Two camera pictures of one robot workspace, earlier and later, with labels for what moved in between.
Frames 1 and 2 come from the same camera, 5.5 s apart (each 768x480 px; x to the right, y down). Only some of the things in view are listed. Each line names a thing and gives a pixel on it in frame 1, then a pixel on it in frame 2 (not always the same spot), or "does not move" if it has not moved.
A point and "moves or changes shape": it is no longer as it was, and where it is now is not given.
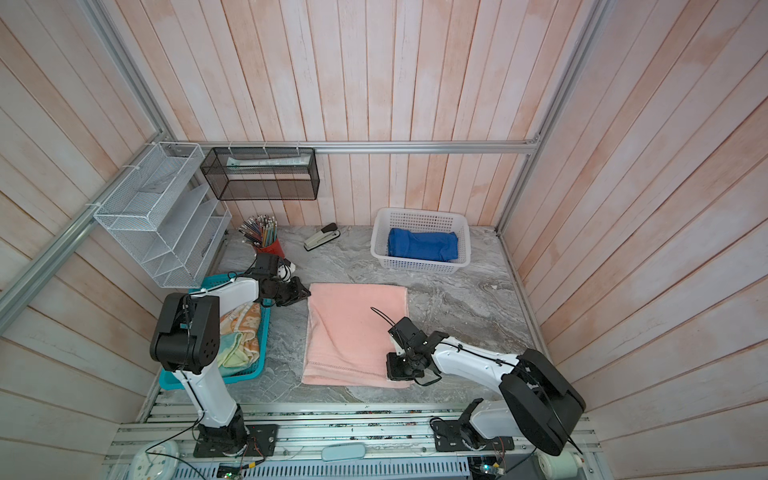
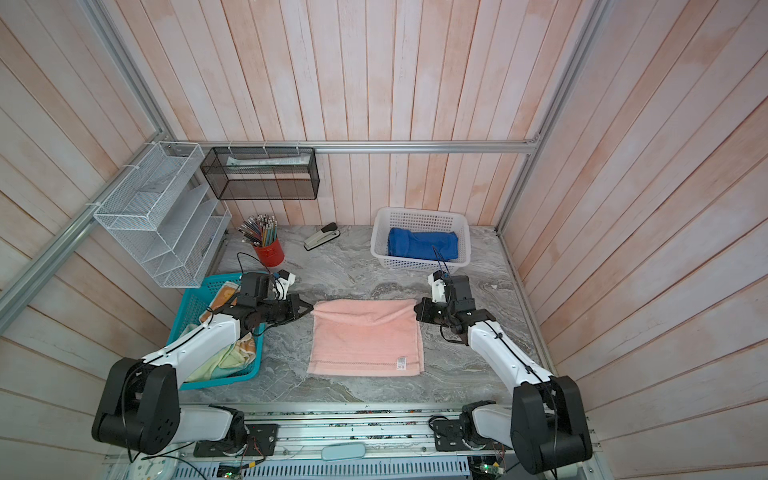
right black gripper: (393, 370) → (424, 313)
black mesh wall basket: (262, 173) does not move
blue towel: (442, 246) does not move
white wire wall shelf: (163, 203) does not move
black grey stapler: (327, 234) does not move
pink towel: (347, 337) moves or changes shape
